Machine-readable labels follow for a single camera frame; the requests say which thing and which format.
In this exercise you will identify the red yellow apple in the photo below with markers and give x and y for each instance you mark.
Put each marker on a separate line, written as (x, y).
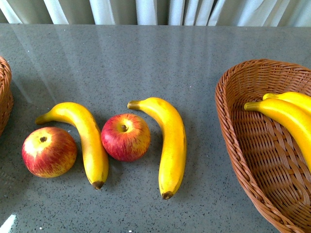
(126, 137)
(49, 152)

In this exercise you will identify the yellow banana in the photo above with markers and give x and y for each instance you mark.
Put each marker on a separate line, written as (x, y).
(95, 158)
(294, 119)
(174, 148)
(301, 100)

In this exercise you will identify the right brown wicker basket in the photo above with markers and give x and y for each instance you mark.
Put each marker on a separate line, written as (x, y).
(266, 159)

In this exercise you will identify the brown wicker basket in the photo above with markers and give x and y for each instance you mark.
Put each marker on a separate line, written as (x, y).
(266, 159)
(6, 97)

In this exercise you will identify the white pleated curtain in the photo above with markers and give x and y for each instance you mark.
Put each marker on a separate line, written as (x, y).
(241, 13)

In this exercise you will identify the left brown wicker basket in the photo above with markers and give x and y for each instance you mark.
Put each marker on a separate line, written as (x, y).
(6, 97)

